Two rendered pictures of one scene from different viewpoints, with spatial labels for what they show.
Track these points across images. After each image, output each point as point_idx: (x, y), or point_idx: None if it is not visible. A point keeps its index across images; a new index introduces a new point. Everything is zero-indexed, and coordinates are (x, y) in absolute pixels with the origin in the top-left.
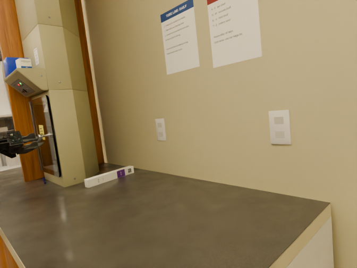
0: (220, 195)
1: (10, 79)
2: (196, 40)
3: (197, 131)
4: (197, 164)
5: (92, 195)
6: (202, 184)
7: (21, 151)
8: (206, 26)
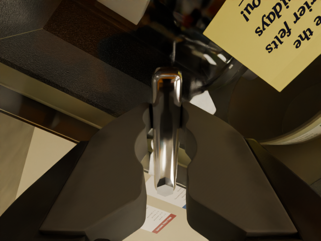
0: (1, 203)
1: None
2: (159, 198)
3: None
4: (50, 144)
5: None
6: (17, 168)
7: None
8: (159, 207)
